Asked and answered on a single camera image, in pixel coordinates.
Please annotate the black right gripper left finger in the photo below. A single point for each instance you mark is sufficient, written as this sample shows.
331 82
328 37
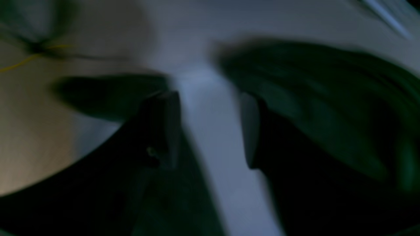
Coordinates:
143 181

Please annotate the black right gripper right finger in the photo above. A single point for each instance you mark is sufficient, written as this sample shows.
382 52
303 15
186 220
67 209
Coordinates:
313 193

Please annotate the dark green t-shirt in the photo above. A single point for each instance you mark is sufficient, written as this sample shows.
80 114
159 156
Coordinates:
360 108

